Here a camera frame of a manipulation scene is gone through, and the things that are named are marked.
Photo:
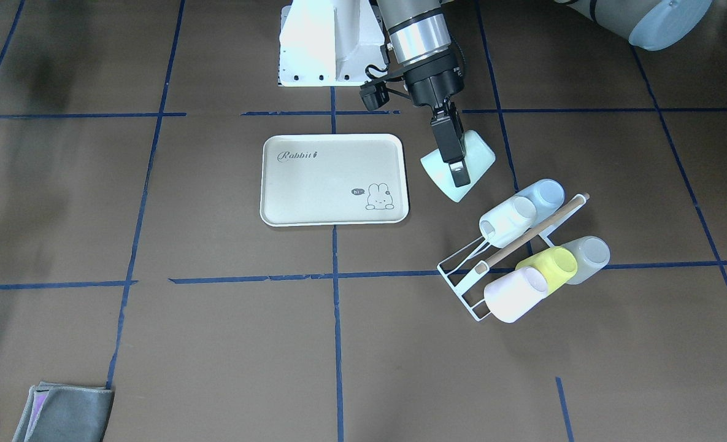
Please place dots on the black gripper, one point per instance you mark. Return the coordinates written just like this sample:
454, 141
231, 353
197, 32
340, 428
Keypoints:
435, 83

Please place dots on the green cup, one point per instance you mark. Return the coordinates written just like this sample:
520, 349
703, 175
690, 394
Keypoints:
478, 159

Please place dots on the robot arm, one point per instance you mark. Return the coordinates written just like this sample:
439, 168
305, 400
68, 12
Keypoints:
417, 29

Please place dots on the beige cup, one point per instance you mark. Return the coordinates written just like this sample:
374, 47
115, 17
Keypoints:
507, 221

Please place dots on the blue cup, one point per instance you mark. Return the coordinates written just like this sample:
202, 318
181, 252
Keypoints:
547, 195

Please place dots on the beige rabbit print tray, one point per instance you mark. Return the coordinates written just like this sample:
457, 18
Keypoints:
333, 179

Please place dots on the yellow cup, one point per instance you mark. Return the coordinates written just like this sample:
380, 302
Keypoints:
557, 265

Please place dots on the pink cup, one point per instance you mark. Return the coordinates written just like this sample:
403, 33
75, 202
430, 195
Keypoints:
514, 294

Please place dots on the grey cup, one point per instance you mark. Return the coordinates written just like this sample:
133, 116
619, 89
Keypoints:
591, 253

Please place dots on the folded grey cloth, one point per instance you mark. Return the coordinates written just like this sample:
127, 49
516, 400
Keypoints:
64, 412

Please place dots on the white wire cup rack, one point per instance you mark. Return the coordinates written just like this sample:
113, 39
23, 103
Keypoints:
467, 286

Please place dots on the wooden rack handle rod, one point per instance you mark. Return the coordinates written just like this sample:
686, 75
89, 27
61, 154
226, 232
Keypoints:
545, 228

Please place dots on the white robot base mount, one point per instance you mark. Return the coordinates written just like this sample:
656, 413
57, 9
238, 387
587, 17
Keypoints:
331, 44

